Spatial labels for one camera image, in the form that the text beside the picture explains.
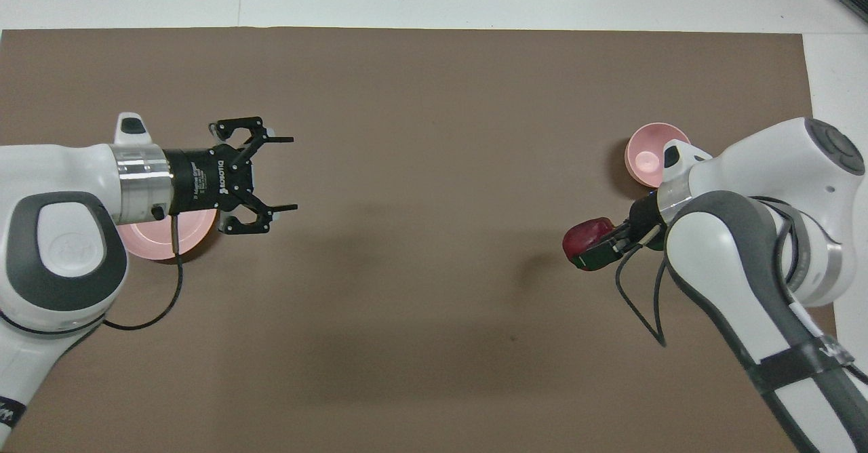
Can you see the pink plate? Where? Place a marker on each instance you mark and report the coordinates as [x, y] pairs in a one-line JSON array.
[[196, 232]]

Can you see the pink bowl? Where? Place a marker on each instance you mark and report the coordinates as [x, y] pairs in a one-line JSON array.
[[647, 158]]

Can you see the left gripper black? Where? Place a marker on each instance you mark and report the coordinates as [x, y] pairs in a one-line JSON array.
[[210, 178]]

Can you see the brown table mat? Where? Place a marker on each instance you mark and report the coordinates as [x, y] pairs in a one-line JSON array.
[[420, 270]]

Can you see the red apple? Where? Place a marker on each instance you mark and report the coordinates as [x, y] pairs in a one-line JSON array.
[[590, 234]]

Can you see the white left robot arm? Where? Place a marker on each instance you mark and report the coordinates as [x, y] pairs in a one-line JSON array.
[[61, 249]]

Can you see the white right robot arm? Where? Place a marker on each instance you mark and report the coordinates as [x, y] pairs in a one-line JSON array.
[[746, 236]]

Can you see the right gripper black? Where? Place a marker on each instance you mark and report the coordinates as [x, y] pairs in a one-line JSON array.
[[647, 222]]

